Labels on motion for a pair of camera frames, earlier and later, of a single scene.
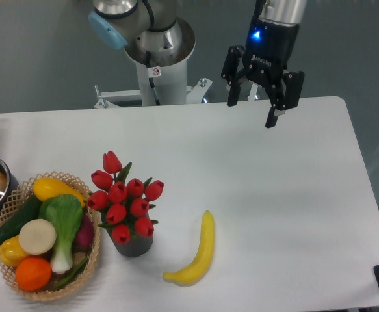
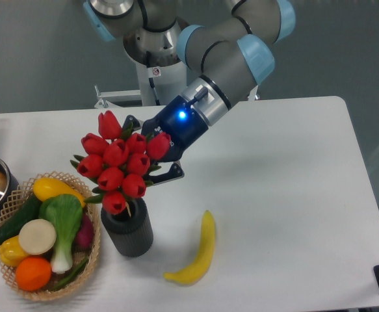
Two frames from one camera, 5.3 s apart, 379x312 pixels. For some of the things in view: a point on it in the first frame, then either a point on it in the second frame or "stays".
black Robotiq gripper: (268, 49) to (183, 124)
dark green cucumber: (29, 212) stays
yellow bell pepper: (10, 251) stays
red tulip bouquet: (126, 202) to (119, 162)
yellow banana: (194, 270) stays
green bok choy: (64, 212) stays
